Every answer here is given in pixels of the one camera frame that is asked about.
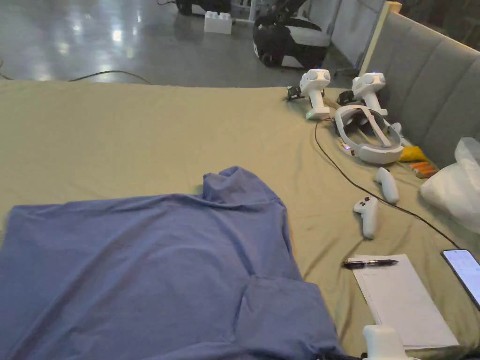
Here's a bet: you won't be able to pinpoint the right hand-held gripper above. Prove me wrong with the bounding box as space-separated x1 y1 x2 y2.
361 324 408 360

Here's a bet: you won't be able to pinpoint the white paper sheets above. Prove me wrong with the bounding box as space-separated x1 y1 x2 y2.
347 254 460 351

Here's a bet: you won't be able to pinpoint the black pen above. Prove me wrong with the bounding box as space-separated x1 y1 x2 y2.
343 259 399 269

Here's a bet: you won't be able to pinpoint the black smartphone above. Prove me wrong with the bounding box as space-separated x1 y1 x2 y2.
440 249 480 311

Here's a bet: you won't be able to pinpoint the white hand controller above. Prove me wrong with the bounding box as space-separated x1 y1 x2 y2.
352 196 379 240
373 167 400 205

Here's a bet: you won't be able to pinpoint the white plastic bag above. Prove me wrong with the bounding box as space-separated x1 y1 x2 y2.
419 136 480 235

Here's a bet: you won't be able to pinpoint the orange batteries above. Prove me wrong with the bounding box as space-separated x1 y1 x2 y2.
408 161 439 180

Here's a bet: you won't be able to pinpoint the yellow packet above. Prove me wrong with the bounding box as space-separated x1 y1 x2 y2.
397 146 428 163

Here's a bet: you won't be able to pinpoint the white headset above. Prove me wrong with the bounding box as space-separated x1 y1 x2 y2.
333 105 405 166

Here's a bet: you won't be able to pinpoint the spare white hand-held gripper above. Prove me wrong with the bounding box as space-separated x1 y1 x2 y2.
286 68 332 121
337 72 389 118

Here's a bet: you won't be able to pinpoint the grey padded headboard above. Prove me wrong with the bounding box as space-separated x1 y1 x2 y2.
363 10 480 169

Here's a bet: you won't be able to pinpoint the blue shirt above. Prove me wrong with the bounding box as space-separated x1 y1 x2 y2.
0 166 347 360

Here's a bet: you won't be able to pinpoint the bed with beige sheet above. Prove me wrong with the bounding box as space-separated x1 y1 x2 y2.
0 80 480 360

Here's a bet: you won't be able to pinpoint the black and white robot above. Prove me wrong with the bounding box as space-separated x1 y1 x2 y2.
252 0 330 69

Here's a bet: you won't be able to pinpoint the white block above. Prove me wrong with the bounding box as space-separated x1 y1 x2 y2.
204 11 233 35

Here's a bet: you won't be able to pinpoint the black floor cable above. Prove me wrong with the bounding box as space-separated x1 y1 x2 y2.
0 60 151 85

